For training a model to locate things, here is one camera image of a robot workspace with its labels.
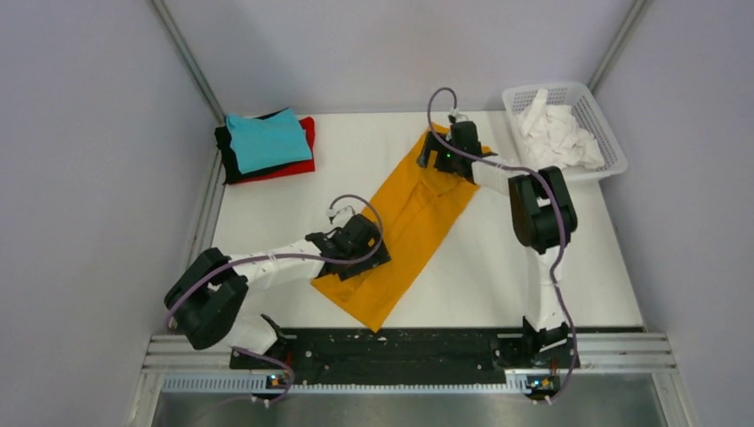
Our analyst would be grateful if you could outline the teal folded t shirt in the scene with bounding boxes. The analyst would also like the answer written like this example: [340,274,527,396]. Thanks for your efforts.
[225,109,313,173]

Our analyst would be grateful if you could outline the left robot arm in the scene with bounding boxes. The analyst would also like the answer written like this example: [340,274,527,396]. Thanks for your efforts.
[164,213,391,368]

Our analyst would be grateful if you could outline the right aluminium frame post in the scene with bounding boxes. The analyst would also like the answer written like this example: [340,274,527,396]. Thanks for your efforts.
[587,0,653,93]

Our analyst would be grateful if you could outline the black folded t shirt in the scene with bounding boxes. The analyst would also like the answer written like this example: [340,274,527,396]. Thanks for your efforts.
[214,111,278,174]

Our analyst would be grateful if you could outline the aluminium table side rail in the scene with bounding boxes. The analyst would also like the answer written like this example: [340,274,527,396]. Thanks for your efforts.
[141,151,225,372]

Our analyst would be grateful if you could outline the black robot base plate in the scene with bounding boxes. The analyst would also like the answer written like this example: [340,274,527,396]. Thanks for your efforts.
[229,326,582,388]

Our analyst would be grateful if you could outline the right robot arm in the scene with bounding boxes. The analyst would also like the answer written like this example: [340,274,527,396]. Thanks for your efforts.
[417,120,578,367]

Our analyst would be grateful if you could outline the white plastic laundry basket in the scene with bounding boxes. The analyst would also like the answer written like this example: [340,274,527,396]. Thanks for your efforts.
[501,83,628,181]

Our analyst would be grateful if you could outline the white crumpled t shirt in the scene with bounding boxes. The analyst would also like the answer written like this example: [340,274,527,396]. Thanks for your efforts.
[514,88,605,170]

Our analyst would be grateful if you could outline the left aluminium frame post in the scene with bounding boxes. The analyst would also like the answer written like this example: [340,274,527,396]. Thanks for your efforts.
[148,0,225,123]

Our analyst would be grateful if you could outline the white slotted cable duct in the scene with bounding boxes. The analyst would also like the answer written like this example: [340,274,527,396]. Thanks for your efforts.
[161,374,531,394]

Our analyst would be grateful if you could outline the orange t shirt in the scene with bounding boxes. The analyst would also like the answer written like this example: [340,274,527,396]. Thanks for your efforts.
[311,131,479,332]

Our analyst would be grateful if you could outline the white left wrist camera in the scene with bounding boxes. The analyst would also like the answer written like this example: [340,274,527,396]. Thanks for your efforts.
[326,205,357,227]

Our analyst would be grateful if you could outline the aluminium frame post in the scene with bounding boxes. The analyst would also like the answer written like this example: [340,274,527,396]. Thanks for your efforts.
[587,0,653,93]
[148,0,225,123]

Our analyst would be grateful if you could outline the red folded t shirt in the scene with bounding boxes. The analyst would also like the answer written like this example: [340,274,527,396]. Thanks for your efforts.
[225,117,316,185]

